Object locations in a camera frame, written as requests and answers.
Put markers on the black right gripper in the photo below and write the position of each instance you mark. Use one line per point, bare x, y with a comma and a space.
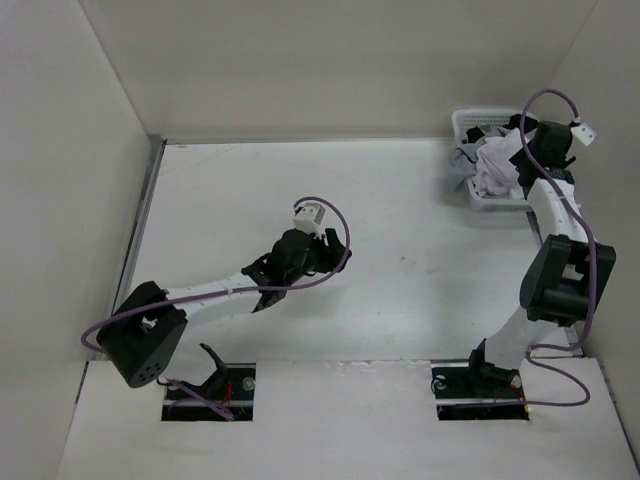
564, 152

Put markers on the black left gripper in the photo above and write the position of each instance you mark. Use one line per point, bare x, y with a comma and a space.
332, 255

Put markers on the white tank top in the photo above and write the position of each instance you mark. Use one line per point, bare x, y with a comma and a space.
496, 175

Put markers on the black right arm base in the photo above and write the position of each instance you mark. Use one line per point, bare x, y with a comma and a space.
459, 398

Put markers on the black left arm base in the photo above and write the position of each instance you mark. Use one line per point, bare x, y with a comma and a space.
230, 385

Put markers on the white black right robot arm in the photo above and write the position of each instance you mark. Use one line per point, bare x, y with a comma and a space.
565, 281

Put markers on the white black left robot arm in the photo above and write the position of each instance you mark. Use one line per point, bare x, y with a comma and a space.
147, 328

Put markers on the grey tank top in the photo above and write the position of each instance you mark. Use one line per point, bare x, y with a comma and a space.
462, 165

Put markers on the white plastic laundry basket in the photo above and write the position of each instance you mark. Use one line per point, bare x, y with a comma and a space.
463, 119

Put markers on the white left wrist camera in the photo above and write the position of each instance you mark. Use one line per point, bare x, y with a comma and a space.
308, 218

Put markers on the metal table edge rail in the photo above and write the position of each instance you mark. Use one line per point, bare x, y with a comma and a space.
158, 145

